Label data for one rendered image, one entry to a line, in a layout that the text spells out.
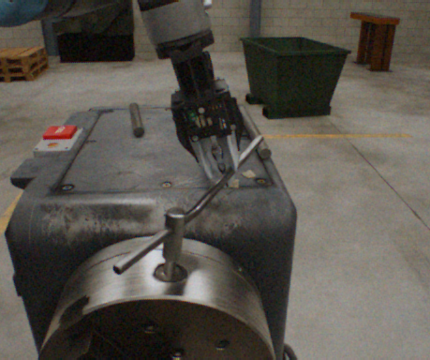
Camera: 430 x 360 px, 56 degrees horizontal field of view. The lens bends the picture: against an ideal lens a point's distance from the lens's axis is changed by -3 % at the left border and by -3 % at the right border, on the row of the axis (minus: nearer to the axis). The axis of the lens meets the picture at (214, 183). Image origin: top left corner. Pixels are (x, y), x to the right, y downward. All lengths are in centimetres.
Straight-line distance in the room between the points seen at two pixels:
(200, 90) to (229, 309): 26
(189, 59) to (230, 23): 991
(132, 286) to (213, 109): 22
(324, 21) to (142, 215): 1028
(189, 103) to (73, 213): 27
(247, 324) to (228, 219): 17
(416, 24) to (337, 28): 199
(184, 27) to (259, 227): 31
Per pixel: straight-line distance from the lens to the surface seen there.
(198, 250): 56
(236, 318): 50
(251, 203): 63
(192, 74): 47
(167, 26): 47
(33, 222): 66
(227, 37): 1039
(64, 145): 88
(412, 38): 1168
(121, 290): 50
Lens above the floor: 155
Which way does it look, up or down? 27 degrees down
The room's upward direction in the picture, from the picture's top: straight up
